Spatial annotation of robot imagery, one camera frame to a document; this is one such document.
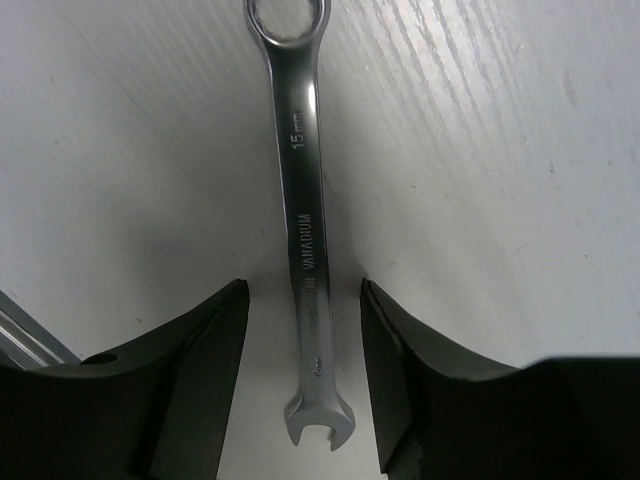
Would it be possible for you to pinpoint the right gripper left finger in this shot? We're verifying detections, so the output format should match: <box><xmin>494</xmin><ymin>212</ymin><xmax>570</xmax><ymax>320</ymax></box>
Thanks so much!
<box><xmin>1</xmin><ymin>280</ymin><xmax>249</xmax><ymax>479</ymax></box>

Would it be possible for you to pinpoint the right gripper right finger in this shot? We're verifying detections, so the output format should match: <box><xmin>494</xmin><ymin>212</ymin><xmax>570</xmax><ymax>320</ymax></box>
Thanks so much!
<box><xmin>360</xmin><ymin>280</ymin><xmax>639</xmax><ymax>479</ymax></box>

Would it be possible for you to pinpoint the silver wrench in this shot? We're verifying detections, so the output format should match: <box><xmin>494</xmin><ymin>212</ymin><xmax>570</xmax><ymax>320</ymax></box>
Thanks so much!
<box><xmin>246</xmin><ymin>1</ymin><xmax>356</xmax><ymax>451</ymax></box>

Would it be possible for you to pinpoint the aluminium table edge rail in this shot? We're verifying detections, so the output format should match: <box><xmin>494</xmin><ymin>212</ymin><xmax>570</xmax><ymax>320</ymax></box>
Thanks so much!
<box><xmin>1</xmin><ymin>292</ymin><xmax>80</xmax><ymax>370</ymax></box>

